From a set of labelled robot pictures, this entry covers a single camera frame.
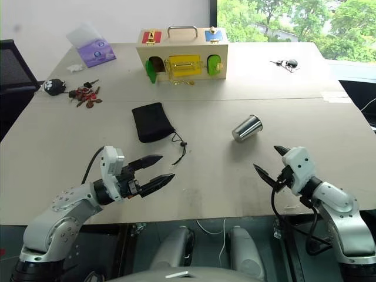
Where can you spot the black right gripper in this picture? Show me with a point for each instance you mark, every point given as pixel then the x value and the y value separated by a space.
pixel 285 177

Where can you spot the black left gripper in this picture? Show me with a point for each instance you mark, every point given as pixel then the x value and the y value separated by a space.
pixel 130 183

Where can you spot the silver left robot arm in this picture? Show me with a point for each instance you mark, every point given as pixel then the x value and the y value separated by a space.
pixel 58 223

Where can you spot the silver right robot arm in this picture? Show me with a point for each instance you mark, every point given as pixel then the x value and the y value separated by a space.
pixel 343 223

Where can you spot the stainless steel cup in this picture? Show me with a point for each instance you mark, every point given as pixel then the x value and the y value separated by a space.
pixel 246 129

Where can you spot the metal table clamp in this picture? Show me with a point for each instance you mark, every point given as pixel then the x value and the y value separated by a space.
pixel 279 229
pixel 137 229

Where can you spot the grey rounded robot leg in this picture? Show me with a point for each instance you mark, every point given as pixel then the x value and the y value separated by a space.
pixel 173 249
pixel 245 252

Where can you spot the beige tape strip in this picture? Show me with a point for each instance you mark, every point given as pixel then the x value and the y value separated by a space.
pixel 335 97

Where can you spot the red key bunch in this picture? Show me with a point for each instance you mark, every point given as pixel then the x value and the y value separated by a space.
pixel 86 97

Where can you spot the black fob key bunch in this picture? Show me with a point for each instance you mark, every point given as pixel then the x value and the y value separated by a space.
pixel 289 64

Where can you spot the black headed key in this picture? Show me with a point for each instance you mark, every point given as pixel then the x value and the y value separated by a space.
pixel 88 85

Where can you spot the grey robot torso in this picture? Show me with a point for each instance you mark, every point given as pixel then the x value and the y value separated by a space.
pixel 188 274

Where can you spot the black side desk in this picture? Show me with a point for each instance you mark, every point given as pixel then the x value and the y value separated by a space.
pixel 359 91

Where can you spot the wooden lock box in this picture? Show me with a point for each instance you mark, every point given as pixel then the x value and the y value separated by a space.
pixel 182 50

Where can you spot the crumpled white tissue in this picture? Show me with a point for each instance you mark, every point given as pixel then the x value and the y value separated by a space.
pixel 75 67

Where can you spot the black paw print plush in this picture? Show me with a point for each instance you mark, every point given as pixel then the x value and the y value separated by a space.
pixel 53 87

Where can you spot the purple tissue pack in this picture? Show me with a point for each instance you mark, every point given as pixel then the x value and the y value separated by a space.
pixel 97 54

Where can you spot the window with green trees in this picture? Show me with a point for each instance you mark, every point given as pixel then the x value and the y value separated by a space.
pixel 293 23

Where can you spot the translucent white plastic sheet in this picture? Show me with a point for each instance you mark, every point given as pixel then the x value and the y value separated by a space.
pixel 85 33

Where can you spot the black mesh office chair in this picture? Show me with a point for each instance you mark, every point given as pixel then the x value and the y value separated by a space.
pixel 13 73

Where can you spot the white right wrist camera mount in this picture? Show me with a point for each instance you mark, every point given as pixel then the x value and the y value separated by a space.
pixel 302 167

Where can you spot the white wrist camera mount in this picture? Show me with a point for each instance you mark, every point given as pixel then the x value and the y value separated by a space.
pixel 302 167
pixel 111 164

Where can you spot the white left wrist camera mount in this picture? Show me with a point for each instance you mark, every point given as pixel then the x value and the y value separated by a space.
pixel 111 164

